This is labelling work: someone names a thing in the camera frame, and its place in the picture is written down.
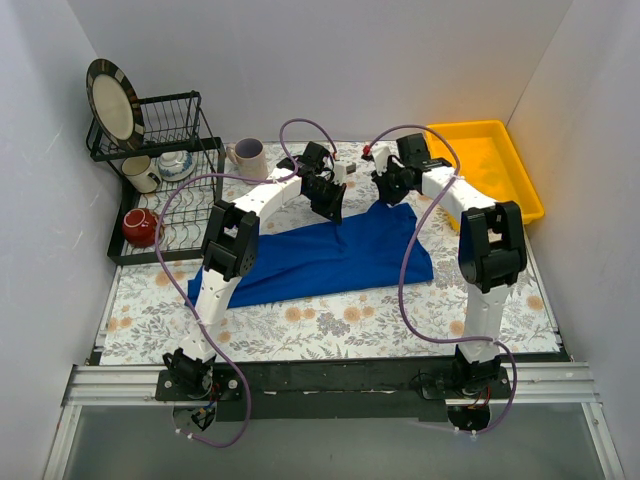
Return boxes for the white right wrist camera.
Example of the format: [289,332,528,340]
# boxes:
[361,145,392,175]

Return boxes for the cream mug in rack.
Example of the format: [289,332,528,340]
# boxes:
[121,155,162,194]

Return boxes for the beige ceramic mug purple inside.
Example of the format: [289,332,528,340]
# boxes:
[226,137,269,184]

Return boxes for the yellow plastic bin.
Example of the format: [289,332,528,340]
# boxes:
[426,120,545,225]

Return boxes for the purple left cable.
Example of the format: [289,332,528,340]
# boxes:
[153,117,344,447]

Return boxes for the dark rimmed cream plate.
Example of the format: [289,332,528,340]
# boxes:
[86,58,145,151]

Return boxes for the purple cable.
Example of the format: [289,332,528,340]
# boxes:
[153,117,344,447]
[362,124,519,438]

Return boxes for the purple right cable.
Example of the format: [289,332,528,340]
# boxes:
[362,124,519,438]

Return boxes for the aluminium frame rail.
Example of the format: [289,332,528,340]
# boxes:
[45,361,626,479]

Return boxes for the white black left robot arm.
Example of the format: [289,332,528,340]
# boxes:
[163,142,356,400]

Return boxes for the floral patterned table mat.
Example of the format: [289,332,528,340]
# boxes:
[95,141,561,366]

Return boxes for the blue printed t shirt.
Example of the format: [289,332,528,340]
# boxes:
[185,202,434,309]

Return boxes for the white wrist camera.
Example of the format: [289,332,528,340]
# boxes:
[361,145,392,175]
[332,161,357,185]

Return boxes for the black wire dish rack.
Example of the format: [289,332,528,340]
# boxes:
[86,91,226,266]

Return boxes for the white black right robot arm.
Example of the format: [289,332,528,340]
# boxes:
[362,134,527,398]

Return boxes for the blue white teapot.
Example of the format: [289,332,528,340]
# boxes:
[157,151,195,182]

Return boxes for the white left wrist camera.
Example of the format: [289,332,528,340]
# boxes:
[332,161,357,185]

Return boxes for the red cup in rack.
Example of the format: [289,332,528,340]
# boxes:
[121,208,158,248]

